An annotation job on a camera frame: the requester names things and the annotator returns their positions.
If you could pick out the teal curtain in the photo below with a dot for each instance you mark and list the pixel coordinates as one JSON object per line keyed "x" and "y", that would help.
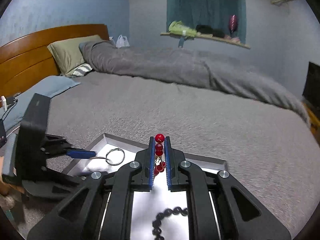
{"x": 213, "y": 13}

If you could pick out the striped pillow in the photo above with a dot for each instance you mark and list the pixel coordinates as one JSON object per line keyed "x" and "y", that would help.
{"x": 81, "y": 70}

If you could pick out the white plastic bag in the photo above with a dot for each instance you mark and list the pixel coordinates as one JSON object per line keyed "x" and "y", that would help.
{"x": 122, "y": 42}

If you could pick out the olive green pillow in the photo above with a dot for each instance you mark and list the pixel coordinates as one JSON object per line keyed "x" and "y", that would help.
{"x": 67, "y": 54}

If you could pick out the wooden headboard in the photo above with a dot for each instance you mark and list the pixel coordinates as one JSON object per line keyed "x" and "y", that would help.
{"x": 26, "y": 61}

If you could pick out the wooden tv stand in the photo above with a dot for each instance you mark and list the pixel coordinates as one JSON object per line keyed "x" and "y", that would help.
{"x": 314, "y": 123}

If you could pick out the silver wire bangle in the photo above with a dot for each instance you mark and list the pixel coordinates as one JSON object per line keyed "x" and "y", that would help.
{"x": 115, "y": 157}

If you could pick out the green cloth on shelf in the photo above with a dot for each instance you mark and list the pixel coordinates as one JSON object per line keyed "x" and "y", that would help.
{"x": 178, "y": 28}

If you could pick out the grey folded duvet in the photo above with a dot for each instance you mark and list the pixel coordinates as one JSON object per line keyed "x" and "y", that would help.
{"x": 200, "y": 69}

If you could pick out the blue blanket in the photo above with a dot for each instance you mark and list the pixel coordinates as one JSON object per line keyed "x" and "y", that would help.
{"x": 51, "y": 86}

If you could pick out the black television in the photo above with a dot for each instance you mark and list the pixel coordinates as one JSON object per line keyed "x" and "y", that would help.
{"x": 311, "y": 90}

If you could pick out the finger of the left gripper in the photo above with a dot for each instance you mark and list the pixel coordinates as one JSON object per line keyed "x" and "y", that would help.
{"x": 80, "y": 153}

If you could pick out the grey shallow cardboard box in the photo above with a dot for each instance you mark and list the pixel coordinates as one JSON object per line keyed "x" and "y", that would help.
{"x": 146, "y": 205}

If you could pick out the black clothes on shelf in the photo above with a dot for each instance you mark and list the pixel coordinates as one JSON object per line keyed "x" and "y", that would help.
{"x": 208, "y": 30}

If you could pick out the left hand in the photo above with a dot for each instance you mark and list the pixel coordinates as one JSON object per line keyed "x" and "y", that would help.
{"x": 10, "y": 195}

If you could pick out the grey bed cover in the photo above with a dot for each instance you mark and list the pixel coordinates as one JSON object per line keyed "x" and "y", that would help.
{"x": 270, "y": 150}

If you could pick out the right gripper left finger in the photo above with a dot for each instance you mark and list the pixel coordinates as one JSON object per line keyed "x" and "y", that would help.
{"x": 101, "y": 206}

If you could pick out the wooden window shelf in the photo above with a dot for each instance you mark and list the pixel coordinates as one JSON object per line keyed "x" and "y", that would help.
{"x": 207, "y": 37}

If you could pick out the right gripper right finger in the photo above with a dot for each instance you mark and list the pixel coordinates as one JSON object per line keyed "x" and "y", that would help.
{"x": 219, "y": 206}

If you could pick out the pink wine glass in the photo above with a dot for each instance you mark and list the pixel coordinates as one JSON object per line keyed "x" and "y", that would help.
{"x": 233, "y": 24}

